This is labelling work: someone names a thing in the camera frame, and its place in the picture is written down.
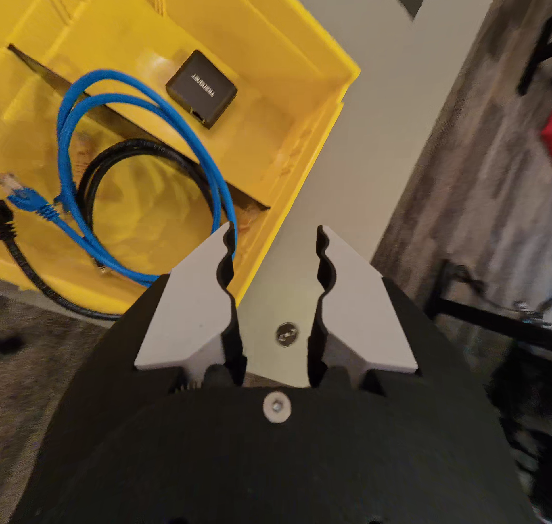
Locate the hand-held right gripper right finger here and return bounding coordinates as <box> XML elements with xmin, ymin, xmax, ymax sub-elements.
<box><xmin>307</xmin><ymin>225</ymin><xmax>419</xmax><ymax>388</ymax></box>

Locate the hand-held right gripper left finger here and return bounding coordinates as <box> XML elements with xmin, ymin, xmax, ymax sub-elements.
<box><xmin>134</xmin><ymin>221</ymin><xmax>247</xmax><ymax>388</ymax></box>

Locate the black ethernet cable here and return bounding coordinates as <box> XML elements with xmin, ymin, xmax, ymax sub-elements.
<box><xmin>0</xmin><ymin>138</ymin><xmax>226</xmax><ymax>321</ymax></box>

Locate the blue ethernet cable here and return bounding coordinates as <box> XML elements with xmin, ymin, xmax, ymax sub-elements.
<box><xmin>5</xmin><ymin>69</ymin><xmax>238</xmax><ymax>288</ymax></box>

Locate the black network switch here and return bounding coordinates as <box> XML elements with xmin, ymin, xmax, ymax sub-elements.
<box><xmin>165</xmin><ymin>50</ymin><xmax>239</xmax><ymax>129</ymax></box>

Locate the yellow plastic bin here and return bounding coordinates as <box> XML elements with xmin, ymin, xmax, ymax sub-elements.
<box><xmin>0</xmin><ymin>0</ymin><xmax>362</xmax><ymax>313</ymax></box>

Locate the round metal table fitting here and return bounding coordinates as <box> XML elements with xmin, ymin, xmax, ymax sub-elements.
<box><xmin>275</xmin><ymin>321</ymin><xmax>299</xmax><ymax>348</ymax></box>

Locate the black chair base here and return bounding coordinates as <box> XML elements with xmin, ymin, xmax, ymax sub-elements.
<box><xmin>425</xmin><ymin>260</ymin><xmax>552</xmax><ymax>352</ymax></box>

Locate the black bin divider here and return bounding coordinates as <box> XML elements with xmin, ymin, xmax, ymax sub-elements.
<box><xmin>8</xmin><ymin>43</ymin><xmax>271</xmax><ymax>211</ymax></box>

